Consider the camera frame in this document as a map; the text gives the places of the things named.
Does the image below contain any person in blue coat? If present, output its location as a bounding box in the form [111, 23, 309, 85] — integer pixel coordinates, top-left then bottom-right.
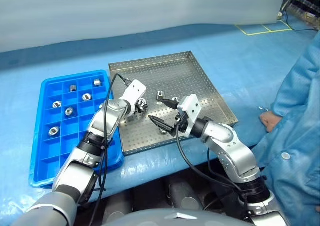
[252, 30, 320, 226]

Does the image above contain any dark storage shelf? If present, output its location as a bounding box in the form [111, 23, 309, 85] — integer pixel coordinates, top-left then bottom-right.
[282, 0, 320, 30]

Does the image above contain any blue table cover sheet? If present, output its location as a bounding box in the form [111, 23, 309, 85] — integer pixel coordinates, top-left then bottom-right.
[0, 23, 320, 211]

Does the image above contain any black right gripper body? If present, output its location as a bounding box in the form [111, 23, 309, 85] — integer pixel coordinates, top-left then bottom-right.
[174, 110, 191, 138]

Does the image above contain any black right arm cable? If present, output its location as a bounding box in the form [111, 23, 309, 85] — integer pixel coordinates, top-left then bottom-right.
[174, 124, 253, 201]

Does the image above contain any thin black floor cable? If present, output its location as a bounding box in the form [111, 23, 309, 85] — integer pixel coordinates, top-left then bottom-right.
[282, 9, 320, 32]

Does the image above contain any dark rounded shape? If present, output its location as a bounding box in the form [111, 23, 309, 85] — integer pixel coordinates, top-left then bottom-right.
[167, 178, 210, 211]
[103, 193, 137, 224]

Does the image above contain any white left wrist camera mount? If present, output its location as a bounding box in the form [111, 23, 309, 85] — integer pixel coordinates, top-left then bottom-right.
[119, 79, 148, 106]

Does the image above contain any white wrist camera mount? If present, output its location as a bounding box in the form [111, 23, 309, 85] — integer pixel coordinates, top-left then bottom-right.
[176, 93, 203, 138]
[119, 79, 148, 106]

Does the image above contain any grey robot torso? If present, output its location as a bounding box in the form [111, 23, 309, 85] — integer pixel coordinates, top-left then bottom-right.
[104, 208, 247, 226]

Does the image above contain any blue compartment tray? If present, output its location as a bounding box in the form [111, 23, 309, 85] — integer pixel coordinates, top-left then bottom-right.
[28, 69, 125, 188]

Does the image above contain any perforated steel tray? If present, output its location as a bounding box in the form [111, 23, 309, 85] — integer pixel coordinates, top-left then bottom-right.
[108, 50, 239, 156]

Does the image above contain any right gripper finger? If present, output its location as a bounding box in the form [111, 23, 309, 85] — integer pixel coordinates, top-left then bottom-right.
[147, 114, 177, 136]
[159, 98, 180, 110]

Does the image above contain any person's bare hand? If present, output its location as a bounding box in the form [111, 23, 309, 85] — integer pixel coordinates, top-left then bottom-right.
[259, 110, 282, 133]

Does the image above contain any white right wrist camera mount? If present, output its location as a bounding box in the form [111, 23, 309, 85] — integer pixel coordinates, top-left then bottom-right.
[176, 93, 203, 138]

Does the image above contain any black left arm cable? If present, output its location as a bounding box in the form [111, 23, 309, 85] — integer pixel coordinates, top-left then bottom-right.
[88, 73, 133, 226]

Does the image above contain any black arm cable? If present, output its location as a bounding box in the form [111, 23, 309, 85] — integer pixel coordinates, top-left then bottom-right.
[174, 124, 253, 201]
[88, 73, 133, 226]

